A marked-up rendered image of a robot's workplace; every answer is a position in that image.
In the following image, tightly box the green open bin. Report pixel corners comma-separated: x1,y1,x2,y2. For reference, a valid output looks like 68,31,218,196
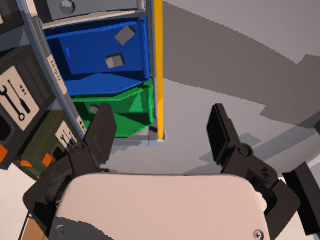
70,76,154,137

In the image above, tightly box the blue open bin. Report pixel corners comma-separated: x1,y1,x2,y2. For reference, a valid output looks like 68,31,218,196
44,17,150,95

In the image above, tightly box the yellow bar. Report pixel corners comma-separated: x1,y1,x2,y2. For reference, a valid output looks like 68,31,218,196
154,0,163,138

